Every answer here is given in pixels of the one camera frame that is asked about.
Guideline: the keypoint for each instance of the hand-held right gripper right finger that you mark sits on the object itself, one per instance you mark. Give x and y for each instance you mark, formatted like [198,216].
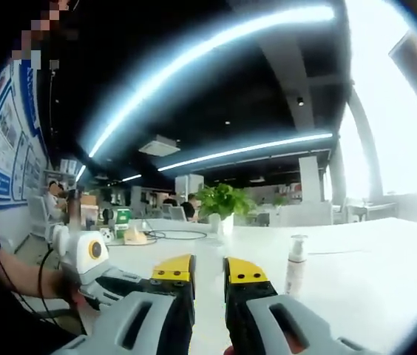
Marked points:
[267,325]

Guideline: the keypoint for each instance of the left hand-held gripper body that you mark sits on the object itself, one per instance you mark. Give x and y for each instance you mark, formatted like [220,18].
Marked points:
[86,251]

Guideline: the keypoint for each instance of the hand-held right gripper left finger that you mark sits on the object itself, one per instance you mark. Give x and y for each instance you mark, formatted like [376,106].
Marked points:
[149,325]

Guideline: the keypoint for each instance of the white pump bottle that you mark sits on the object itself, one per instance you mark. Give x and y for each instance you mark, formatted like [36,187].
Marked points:
[295,273]

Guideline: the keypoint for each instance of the clear plastic cover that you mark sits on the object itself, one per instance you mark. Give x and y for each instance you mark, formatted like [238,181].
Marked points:
[299,242]

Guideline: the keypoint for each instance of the person's left hand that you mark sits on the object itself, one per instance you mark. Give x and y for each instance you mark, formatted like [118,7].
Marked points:
[77,299]

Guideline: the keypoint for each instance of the person's right hand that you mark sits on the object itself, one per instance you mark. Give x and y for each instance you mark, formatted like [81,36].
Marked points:
[228,351]

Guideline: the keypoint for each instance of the white game controller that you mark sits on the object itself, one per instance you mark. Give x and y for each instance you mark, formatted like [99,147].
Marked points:
[106,234]

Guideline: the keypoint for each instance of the dark wristband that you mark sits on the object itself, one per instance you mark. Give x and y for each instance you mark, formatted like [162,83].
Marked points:
[60,284]

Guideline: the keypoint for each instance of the tan cardboard box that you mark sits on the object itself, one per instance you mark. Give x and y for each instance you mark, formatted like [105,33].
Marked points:
[136,236]

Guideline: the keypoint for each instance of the green white box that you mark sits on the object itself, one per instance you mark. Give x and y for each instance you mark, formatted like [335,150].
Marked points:
[122,218]

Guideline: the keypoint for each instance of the short ceiling light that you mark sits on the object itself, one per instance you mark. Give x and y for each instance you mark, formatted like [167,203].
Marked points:
[131,178]
[81,173]

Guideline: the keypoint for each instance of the ceiling air conditioner unit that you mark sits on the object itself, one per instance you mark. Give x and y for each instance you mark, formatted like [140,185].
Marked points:
[158,145]

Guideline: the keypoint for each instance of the green potted plant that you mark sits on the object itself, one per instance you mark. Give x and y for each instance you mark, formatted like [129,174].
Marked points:
[227,199]

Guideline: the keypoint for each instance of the white pillar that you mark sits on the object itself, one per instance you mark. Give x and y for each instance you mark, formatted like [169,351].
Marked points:
[310,177]

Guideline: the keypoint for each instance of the long straight ceiling light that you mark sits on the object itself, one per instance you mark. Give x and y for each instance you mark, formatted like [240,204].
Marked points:
[245,149]

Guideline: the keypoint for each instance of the bright window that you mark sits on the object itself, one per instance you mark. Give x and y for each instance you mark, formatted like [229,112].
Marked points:
[408,166]

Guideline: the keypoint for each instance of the long curved ceiling light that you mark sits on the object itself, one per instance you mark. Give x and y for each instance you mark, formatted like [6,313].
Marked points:
[208,40]

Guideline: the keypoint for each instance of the blue white wall poster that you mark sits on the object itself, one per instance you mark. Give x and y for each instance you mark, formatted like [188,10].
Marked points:
[5,148]

